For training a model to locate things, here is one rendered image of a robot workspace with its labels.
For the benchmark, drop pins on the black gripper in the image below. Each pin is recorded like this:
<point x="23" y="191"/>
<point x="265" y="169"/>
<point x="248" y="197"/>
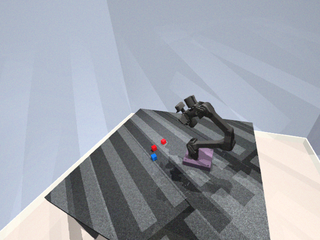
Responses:
<point x="180" y="107"/>

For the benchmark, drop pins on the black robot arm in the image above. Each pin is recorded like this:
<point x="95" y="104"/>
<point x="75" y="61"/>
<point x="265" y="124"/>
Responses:
<point x="201" y="109"/>

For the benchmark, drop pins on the blue cube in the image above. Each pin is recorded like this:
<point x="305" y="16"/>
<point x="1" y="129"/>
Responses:
<point x="154" y="157"/>

